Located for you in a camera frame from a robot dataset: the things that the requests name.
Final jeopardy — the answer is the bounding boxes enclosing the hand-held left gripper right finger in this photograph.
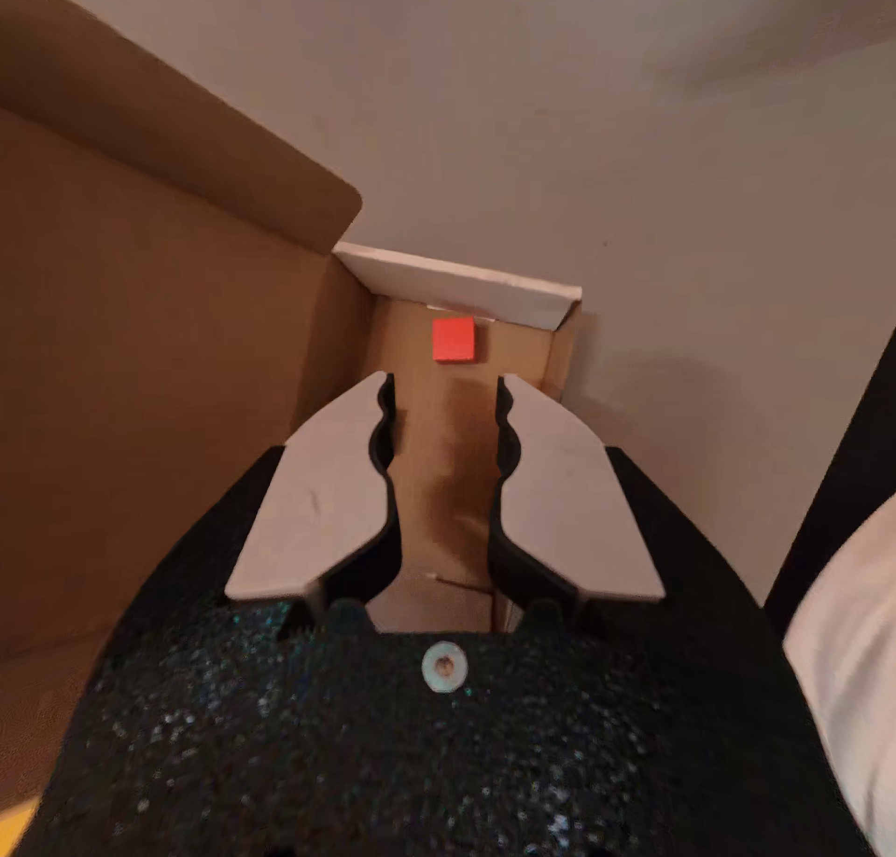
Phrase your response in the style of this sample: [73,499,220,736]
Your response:
[486,374,666,609]

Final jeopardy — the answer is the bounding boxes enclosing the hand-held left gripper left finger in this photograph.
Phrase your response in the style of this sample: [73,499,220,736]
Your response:
[224,370,403,609]

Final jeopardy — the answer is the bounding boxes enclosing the white cardboard box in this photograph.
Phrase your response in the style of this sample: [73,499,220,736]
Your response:
[0,0,585,809]

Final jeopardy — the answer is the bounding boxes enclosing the red cube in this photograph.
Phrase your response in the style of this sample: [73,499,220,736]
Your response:
[432,316,477,364]

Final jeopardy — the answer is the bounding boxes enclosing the yellow plastic bin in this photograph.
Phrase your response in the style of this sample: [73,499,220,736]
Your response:
[0,797,39,857]

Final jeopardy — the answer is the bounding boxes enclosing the person's white shirt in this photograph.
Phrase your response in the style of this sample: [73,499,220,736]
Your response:
[783,493,896,857]

